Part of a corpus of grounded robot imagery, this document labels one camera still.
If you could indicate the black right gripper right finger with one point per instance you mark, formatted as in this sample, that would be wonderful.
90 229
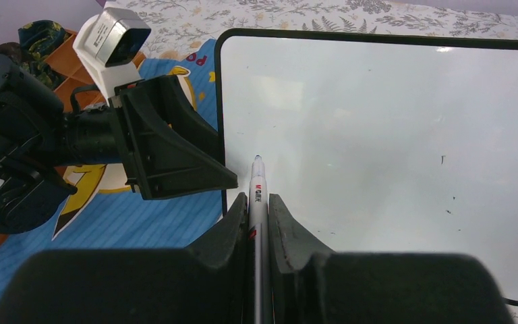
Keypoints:
312 283

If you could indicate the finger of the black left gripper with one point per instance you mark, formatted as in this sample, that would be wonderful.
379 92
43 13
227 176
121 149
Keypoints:
175 182
193 141

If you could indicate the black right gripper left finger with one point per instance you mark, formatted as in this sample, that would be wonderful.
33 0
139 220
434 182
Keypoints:
201 283

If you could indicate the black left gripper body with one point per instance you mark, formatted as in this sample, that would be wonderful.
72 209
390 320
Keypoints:
130 132

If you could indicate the blue capped whiteboard marker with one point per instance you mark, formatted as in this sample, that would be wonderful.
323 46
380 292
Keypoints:
259 304

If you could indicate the black framed whiteboard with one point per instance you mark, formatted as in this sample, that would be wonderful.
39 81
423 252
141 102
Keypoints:
380 143

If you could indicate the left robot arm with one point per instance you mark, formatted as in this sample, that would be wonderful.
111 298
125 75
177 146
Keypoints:
37 136

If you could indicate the blue pikachu cloth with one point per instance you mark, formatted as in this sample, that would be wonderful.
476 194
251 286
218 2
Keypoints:
105 213

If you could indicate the wooden compartment tray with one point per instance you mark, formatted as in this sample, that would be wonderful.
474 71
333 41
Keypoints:
63 60

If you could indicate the dark rolled fabric middle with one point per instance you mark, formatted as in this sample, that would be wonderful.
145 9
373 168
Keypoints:
44 73

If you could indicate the dark rolled fabric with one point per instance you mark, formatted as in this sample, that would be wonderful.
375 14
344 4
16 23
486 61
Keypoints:
44 73
40 38

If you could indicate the dark rolled fabric top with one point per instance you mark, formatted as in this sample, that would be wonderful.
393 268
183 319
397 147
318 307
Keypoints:
40 38

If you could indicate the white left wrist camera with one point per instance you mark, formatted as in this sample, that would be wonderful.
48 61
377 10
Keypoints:
107 44

